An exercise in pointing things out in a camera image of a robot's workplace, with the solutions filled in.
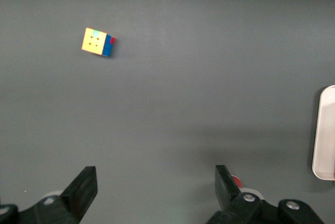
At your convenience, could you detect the red drink bottle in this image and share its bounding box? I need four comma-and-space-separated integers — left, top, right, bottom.
231, 175, 243, 188

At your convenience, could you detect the white rectangular tray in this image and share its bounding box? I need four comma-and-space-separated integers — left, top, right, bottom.
311, 85, 335, 182

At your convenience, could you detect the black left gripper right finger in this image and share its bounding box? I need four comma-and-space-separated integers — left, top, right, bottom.
206, 165, 326, 224

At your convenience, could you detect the multicoloured puzzle cube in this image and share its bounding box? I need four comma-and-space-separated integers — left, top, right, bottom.
81, 27, 116, 58

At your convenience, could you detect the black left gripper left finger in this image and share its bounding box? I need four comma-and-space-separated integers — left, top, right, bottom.
0, 166, 98, 224

